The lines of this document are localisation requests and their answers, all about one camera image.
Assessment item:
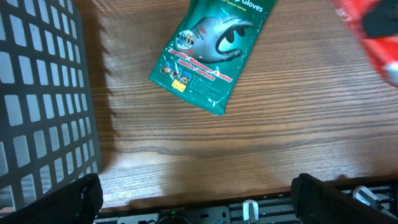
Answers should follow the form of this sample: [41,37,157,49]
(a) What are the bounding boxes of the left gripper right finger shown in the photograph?
[291,173,397,224]

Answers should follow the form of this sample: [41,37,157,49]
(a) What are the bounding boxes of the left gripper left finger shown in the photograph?
[1,173,103,224]

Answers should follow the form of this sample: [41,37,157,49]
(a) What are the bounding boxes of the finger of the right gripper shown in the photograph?
[362,0,397,39]

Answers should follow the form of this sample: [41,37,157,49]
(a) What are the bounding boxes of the red sauce sachet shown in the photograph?
[330,0,397,87]

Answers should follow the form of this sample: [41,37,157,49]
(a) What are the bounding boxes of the grey black shopping basket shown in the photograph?
[1,0,102,215]

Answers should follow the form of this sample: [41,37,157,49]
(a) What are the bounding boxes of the green 3M gloves package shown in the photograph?
[149,0,277,115]

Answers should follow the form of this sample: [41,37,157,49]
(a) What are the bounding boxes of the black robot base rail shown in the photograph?
[94,192,301,224]

